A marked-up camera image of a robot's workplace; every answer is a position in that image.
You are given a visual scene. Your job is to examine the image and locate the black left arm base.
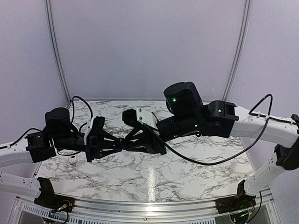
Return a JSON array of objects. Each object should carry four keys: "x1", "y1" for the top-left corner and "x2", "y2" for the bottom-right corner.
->
[{"x1": 34, "y1": 177, "x2": 75, "y2": 212}]

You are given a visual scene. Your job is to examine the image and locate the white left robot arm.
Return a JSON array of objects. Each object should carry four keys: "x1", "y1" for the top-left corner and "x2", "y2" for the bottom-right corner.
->
[{"x1": 0, "y1": 129, "x2": 59, "y2": 208}]

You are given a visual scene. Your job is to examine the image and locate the white earbud charging case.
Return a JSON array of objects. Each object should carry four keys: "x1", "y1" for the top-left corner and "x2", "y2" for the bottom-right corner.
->
[{"x1": 68, "y1": 155, "x2": 78, "y2": 164}]

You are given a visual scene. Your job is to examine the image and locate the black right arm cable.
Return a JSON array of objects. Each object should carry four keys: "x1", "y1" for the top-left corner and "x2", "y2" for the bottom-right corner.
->
[{"x1": 142, "y1": 93, "x2": 299, "y2": 166}]

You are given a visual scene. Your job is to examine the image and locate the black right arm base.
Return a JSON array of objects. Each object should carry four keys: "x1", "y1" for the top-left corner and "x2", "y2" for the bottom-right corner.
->
[{"x1": 215, "y1": 180, "x2": 256, "y2": 214}]

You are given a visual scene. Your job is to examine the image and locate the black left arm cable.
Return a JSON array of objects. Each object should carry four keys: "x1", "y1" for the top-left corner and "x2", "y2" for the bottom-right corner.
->
[{"x1": 0, "y1": 95, "x2": 94, "y2": 156}]

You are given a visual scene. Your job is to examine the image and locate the left aluminium wall post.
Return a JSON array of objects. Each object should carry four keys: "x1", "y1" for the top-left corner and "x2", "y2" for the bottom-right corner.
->
[{"x1": 44, "y1": 0, "x2": 71, "y2": 103}]

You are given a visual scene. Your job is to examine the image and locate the aluminium front rail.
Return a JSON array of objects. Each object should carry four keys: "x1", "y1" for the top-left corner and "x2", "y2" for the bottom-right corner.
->
[{"x1": 14, "y1": 192, "x2": 274, "y2": 224}]

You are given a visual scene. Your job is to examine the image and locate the right aluminium wall post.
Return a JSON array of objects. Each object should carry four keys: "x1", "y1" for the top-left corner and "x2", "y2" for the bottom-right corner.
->
[{"x1": 222, "y1": 0, "x2": 251, "y2": 101}]

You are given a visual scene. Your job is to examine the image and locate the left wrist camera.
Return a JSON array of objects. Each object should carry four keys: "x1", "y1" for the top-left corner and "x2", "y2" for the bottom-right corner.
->
[{"x1": 84, "y1": 116, "x2": 105, "y2": 146}]

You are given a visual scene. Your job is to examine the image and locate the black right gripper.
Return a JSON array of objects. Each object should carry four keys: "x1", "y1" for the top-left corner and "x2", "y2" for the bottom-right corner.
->
[{"x1": 125, "y1": 112, "x2": 200, "y2": 156}]

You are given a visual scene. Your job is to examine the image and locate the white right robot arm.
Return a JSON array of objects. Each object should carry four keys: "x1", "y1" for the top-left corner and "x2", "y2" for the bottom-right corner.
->
[{"x1": 122, "y1": 101, "x2": 299, "y2": 209}]

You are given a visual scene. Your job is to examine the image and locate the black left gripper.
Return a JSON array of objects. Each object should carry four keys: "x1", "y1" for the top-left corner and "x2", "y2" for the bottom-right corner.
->
[{"x1": 52, "y1": 128, "x2": 122, "y2": 162}]

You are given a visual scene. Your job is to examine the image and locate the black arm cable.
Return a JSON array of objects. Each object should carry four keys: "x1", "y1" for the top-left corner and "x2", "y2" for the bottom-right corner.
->
[
  {"x1": 0, "y1": 95, "x2": 94, "y2": 156},
  {"x1": 142, "y1": 93, "x2": 299, "y2": 166}
]

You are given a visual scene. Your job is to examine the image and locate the aluminium wall post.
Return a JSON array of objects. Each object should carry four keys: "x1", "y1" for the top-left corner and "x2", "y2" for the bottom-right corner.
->
[
  {"x1": 222, "y1": 0, "x2": 251, "y2": 101},
  {"x1": 44, "y1": 0, "x2": 71, "y2": 103}
]

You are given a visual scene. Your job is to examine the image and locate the black earbud charging case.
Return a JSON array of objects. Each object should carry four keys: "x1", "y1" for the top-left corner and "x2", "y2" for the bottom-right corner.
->
[{"x1": 115, "y1": 138, "x2": 132, "y2": 150}]

